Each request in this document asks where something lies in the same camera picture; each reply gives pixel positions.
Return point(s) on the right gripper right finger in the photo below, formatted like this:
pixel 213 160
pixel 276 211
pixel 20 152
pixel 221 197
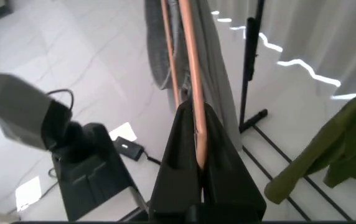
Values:
pixel 231 186

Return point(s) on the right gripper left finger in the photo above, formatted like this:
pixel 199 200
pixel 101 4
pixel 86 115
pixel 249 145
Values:
pixel 178 174

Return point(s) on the pink clothes hanger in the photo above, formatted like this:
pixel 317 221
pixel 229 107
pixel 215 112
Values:
pixel 193 77

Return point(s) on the green long-sleeved shirt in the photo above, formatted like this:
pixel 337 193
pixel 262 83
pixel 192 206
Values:
pixel 336 146

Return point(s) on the pale grey garment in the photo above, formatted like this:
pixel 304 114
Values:
pixel 215 62

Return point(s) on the black clothes rack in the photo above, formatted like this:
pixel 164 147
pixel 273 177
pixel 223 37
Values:
pixel 249 46

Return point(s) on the black power adapter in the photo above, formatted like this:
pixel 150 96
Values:
pixel 128 148

